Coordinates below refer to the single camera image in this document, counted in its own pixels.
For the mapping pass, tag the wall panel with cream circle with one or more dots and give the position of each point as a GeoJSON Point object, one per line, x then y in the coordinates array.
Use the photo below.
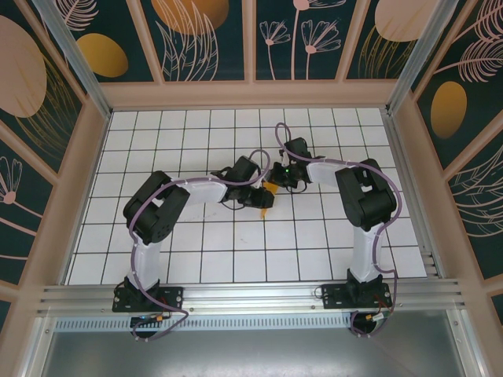
{"type": "Point", "coordinates": [393, 19]}

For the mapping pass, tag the wall panel with pink flowers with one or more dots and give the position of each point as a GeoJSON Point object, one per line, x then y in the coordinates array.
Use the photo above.
{"type": "Point", "coordinates": [283, 59]}

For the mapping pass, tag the wall panel with single flower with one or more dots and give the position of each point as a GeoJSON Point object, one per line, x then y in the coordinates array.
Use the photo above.
{"type": "Point", "coordinates": [15, 188]}

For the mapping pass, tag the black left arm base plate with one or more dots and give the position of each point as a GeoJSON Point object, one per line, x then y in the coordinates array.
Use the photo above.
{"type": "Point", "coordinates": [173, 298]}

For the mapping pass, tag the aluminium side rail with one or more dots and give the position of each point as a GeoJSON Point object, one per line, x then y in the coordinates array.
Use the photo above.
{"type": "Point", "coordinates": [408, 188]}

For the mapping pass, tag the aluminium corner post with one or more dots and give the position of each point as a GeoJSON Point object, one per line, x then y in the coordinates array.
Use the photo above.
{"type": "Point", "coordinates": [78, 66]}
{"type": "Point", "coordinates": [416, 59]}

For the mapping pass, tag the wall panel with orange oval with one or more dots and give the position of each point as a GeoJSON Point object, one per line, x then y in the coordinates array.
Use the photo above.
{"type": "Point", "coordinates": [102, 55]}

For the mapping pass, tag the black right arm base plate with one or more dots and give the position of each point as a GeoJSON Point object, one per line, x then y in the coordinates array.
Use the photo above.
{"type": "Point", "coordinates": [334, 298]}

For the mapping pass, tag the grey metal sheet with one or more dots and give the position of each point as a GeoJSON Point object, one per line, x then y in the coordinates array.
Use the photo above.
{"type": "Point", "coordinates": [251, 353]}

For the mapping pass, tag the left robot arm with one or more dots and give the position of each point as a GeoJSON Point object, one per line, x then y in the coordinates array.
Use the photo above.
{"type": "Point", "coordinates": [157, 208]}

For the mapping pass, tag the wall panel with feather outlines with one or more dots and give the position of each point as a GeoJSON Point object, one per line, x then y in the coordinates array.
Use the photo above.
{"type": "Point", "coordinates": [448, 110]}

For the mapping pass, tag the wall panel with fern outlines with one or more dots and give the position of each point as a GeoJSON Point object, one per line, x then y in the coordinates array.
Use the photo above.
{"type": "Point", "coordinates": [479, 204]}

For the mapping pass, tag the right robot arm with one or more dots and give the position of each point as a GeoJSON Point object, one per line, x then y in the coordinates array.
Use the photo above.
{"type": "Point", "coordinates": [365, 196]}

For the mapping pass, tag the aluminium mounting rail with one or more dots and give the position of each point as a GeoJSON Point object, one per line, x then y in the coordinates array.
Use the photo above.
{"type": "Point", "coordinates": [251, 296]}

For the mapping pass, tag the wall panel with gold lines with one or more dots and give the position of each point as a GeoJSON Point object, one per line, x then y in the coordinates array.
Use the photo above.
{"type": "Point", "coordinates": [23, 78]}

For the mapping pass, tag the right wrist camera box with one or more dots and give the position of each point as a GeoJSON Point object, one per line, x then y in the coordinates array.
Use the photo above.
{"type": "Point", "coordinates": [286, 158]}

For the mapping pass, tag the wall panel with leaf outlines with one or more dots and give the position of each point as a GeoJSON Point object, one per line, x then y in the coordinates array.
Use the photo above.
{"type": "Point", "coordinates": [188, 47]}

